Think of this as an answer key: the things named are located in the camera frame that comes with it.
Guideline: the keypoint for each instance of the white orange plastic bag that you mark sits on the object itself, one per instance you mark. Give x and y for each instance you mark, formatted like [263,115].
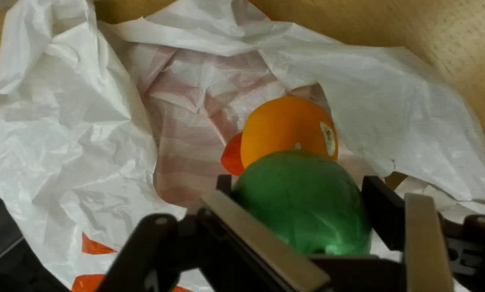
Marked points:
[63,134]

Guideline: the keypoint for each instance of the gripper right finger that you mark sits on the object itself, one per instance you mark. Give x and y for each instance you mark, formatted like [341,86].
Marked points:
[425,248]

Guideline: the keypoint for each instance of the small red-orange toy fruit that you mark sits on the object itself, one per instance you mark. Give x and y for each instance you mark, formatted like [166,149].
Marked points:
[232,155]

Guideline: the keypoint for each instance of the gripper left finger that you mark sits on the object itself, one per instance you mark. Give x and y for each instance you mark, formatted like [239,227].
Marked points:
[263,243]

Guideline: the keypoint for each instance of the orange toy pear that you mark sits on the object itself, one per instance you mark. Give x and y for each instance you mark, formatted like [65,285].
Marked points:
[284,126]

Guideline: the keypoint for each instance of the green toy apple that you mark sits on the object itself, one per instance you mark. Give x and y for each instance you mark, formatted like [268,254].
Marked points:
[307,204]

